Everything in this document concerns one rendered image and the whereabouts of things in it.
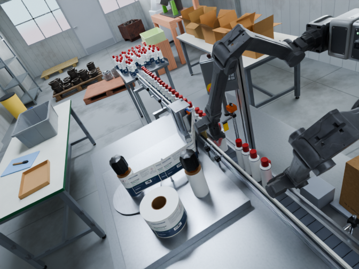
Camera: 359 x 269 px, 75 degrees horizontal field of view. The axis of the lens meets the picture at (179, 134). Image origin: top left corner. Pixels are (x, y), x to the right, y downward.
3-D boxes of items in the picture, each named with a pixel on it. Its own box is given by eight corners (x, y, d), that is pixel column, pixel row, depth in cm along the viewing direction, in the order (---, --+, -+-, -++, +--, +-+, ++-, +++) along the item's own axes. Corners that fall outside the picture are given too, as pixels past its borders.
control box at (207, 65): (209, 86, 132) (200, 54, 121) (239, 80, 127) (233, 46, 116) (207, 96, 125) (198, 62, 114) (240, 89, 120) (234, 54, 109)
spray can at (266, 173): (260, 187, 120) (256, 159, 108) (268, 181, 120) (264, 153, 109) (267, 193, 115) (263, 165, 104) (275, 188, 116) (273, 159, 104)
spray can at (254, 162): (250, 178, 126) (244, 151, 114) (258, 173, 126) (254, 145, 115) (256, 184, 121) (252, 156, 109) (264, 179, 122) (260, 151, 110)
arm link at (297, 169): (342, 160, 51) (307, 123, 55) (318, 174, 51) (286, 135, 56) (311, 184, 89) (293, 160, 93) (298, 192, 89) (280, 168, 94)
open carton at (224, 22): (213, 48, 321) (208, 21, 299) (246, 33, 328) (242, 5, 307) (232, 55, 285) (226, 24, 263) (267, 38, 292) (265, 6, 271)
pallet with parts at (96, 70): (105, 80, 606) (95, 63, 577) (55, 103, 590) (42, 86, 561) (102, 71, 682) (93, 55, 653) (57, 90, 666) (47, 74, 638)
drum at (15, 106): (18, 117, 593) (0, 96, 558) (32, 110, 597) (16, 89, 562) (15, 124, 562) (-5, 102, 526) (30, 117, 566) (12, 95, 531)
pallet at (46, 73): (79, 58, 899) (77, 56, 891) (79, 65, 822) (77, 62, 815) (45, 73, 883) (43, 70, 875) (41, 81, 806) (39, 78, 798)
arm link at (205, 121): (220, 117, 113) (211, 104, 117) (200, 128, 112) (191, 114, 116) (219, 128, 124) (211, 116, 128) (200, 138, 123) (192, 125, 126)
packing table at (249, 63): (187, 75, 473) (176, 37, 427) (222, 59, 482) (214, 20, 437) (252, 124, 296) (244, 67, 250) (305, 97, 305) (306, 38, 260)
